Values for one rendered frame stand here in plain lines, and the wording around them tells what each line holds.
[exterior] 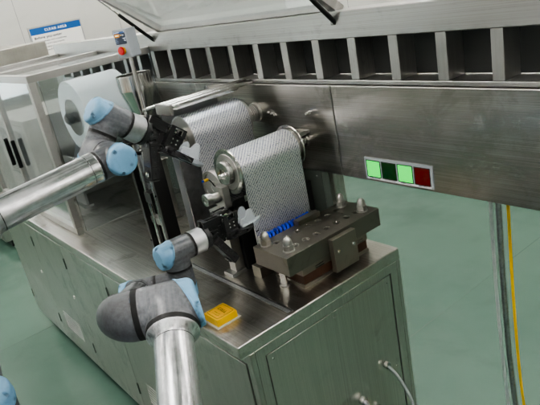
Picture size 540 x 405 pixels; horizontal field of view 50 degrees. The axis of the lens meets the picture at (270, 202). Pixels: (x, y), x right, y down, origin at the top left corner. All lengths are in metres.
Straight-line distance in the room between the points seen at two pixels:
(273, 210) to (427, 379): 1.27
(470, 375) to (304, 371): 1.20
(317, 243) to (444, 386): 1.23
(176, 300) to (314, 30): 0.96
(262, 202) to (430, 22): 0.72
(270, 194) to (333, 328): 0.45
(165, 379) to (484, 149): 0.94
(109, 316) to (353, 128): 0.93
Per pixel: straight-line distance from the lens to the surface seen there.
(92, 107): 1.55
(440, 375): 2.83
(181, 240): 1.67
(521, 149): 1.51
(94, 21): 7.58
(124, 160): 1.41
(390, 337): 2.03
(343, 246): 1.80
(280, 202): 1.88
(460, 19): 1.52
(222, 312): 1.70
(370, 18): 1.69
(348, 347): 1.89
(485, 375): 2.83
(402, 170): 1.73
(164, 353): 1.23
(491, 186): 1.59
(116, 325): 1.32
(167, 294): 1.29
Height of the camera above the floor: 1.77
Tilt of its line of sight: 21 degrees down
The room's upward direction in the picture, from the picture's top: 11 degrees counter-clockwise
